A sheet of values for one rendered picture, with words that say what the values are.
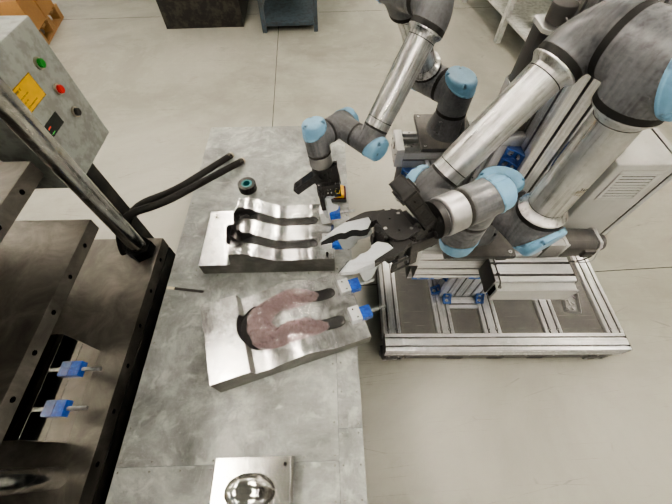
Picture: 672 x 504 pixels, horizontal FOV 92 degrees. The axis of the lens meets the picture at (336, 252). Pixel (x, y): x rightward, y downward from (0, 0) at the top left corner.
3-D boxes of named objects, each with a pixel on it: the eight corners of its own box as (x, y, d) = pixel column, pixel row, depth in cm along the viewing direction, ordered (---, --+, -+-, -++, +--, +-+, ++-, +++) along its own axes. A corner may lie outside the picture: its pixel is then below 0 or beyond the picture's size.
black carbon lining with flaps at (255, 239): (318, 218, 130) (317, 203, 122) (318, 252, 121) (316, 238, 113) (230, 220, 129) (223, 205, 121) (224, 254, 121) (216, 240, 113)
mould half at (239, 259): (333, 217, 139) (332, 196, 127) (334, 270, 125) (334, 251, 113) (215, 220, 138) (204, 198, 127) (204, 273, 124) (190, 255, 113)
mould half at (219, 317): (344, 277, 123) (344, 262, 114) (369, 341, 110) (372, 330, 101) (210, 317, 115) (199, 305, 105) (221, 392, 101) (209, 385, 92)
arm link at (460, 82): (455, 122, 120) (468, 86, 109) (426, 106, 125) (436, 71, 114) (474, 108, 125) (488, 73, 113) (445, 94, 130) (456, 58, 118)
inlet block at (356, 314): (381, 302, 115) (383, 296, 110) (387, 315, 112) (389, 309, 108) (347, 313, 112) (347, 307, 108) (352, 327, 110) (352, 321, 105)
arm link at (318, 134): (332, 117, 96) (310, 131, 93) (337, 150, 104) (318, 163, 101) (315, 111, 100) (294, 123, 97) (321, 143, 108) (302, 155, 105)
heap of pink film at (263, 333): (316, 287, 115) (315, 276, 108) (332, 333, 106) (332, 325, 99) (243, 309, 110) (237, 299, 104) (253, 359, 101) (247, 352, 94)
